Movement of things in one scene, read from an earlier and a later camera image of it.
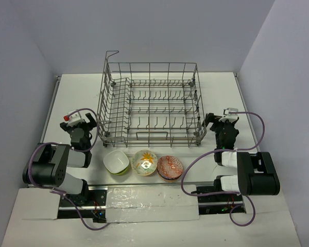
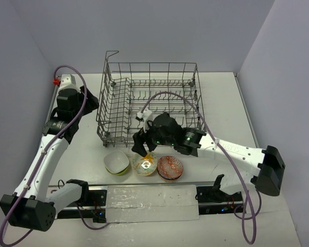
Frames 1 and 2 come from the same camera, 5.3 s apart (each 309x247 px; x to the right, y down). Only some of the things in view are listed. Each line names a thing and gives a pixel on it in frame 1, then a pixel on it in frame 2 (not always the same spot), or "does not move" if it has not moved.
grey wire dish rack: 151,104 does not move
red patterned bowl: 169,168 does not move
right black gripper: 210,118 -> 138,138
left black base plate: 91,204 does not move
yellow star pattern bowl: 144,162 does not move
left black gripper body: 79,126 -> 90,100
